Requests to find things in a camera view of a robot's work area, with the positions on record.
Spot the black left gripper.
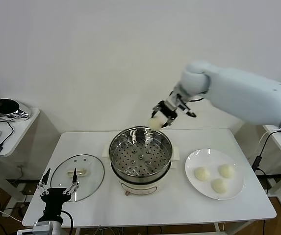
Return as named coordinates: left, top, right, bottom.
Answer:
left=37, top=167, right=80, bottom=221

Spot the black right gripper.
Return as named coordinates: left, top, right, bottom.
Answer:
left=151, top=96, right=184, bottom=129

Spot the white steamed baozi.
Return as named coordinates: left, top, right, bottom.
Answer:
left=147, top=117, right=163, bottom=131
left=193, top=167, right=211, bottom=182
left=218, top=164, right=236, bottom=179
left=211, top=178, right=230, bottom=194

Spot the round glass pot lid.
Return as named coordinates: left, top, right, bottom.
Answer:
left=50, top=153, right=105, bottom=203

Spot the perforated steel steamer basket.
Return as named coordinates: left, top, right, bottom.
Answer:
left=108, top=126, right=174, bottom=184

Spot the white side table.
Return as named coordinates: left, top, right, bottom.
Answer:
left=0, top=107, right=61, bottom=218
left=234, top=121, right=281, bottom=211

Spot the cream electric cooker pot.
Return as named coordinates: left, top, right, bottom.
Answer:
left=102, top=144, right=180, bottom=197

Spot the white round plate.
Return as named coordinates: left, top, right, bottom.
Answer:
left=184, top=148, right=245, bottom=201

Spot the chrome and black headset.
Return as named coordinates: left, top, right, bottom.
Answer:
left=0, top=98, right=31, bottom=121

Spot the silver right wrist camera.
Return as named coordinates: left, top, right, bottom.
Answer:
left=179, top=101, right=197, bottom=119

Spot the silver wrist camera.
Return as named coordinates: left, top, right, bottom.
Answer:
left=32, top=221, right=54, bottom=235
left=179, top=101, right=197, bottom=119

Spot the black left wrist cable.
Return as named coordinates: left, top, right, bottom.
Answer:
left=61, top=211, right=74, bottom=235

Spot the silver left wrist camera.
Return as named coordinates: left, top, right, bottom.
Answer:
left=32, top=221, right=54, bottom=235

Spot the black hub cable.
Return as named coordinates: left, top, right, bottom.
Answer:
left=0, top=118, right=15, bottom=150

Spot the white cable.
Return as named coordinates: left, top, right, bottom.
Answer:
left=257, top=130, right=273, bottom=157

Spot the black charger cable with adapter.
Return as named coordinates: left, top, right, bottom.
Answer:
left=251, top=129, right=281, bottom=177

